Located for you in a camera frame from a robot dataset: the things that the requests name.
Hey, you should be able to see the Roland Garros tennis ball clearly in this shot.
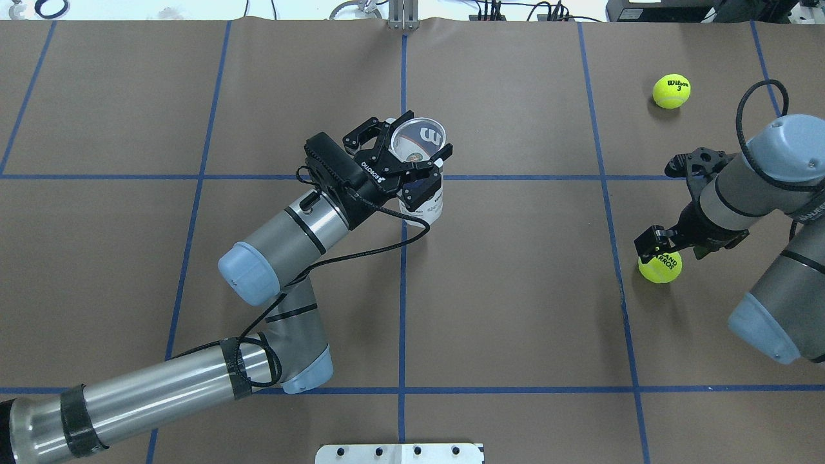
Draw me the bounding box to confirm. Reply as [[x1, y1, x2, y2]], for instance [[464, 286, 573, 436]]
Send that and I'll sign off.
[[637, 252, 683, 284]]

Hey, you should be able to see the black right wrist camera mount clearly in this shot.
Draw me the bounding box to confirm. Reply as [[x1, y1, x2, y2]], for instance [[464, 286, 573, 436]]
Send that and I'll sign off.
[[664, 147, 736, 202]]

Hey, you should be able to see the clear tennis ball tube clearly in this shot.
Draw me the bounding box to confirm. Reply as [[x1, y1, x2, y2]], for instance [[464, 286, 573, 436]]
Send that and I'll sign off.
[[389, 117, 448, 226]]

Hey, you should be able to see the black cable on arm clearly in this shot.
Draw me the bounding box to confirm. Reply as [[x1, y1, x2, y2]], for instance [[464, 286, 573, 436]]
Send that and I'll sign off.
[[736, 79, 825, 194], [168, 164, 431, 391]]

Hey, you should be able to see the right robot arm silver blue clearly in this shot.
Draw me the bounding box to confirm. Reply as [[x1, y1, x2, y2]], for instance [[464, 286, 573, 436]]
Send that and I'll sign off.
[[634, 114, 823, 364]]

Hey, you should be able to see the blue tape roll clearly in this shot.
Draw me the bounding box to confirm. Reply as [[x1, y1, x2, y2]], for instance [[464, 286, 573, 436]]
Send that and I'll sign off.
[[34, 0, 71, 21]]

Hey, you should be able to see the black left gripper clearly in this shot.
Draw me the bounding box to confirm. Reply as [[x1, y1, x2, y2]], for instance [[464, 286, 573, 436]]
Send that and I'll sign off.
[[343, 111, 452, 213]]

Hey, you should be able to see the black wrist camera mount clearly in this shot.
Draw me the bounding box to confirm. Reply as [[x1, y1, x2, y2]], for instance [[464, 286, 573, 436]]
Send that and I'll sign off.
[[664, 147, 736, 202], [304, 132, 367, 209]]

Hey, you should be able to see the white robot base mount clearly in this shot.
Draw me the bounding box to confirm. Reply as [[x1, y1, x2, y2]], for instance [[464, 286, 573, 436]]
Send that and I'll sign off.
[[315, 443, 485, 463]]

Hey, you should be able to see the aluminium frame post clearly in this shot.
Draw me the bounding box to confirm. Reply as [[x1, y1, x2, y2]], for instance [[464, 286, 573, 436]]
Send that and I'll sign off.
[[388, 0, 420, 32]]

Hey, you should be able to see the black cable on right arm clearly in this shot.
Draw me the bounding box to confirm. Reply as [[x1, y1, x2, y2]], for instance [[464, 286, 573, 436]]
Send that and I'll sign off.
[[736, 79, 825, 194]]

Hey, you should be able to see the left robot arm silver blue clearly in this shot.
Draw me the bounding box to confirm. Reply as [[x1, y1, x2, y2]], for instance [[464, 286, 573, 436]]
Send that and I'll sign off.
[[2, 111, 453, 463]]

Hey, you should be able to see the brown paper table mat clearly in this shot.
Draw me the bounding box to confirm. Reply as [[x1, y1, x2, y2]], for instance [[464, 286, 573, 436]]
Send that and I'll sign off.
[[2, 17, 823, 463]]

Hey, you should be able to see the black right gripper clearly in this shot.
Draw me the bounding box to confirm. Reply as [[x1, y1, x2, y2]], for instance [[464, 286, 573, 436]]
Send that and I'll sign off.
[[634, 202, 750, 264]]

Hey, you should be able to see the Wilson tennis ball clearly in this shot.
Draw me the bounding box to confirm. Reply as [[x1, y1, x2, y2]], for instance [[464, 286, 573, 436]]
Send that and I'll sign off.
[[652, 73, 692, 110]]

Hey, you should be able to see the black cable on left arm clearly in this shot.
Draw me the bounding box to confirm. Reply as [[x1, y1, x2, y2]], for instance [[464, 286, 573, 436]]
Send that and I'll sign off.
[[168, 164, 431, 391]]

